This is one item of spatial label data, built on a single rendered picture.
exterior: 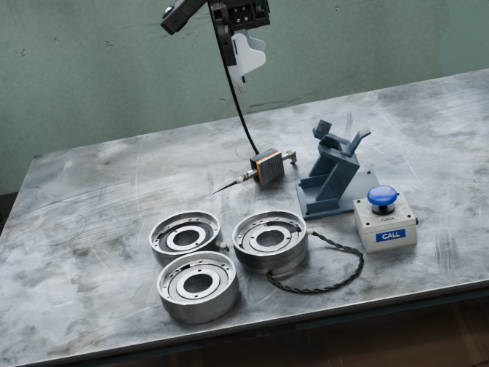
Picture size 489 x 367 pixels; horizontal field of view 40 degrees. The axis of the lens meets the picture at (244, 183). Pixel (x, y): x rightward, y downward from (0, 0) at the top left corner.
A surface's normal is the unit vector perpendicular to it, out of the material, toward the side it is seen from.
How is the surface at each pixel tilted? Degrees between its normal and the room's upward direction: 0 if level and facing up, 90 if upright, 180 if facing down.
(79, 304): 0
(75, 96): 90
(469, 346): 0
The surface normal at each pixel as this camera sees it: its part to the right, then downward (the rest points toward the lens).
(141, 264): -0.18, -0.84
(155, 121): 0.07, 0.51
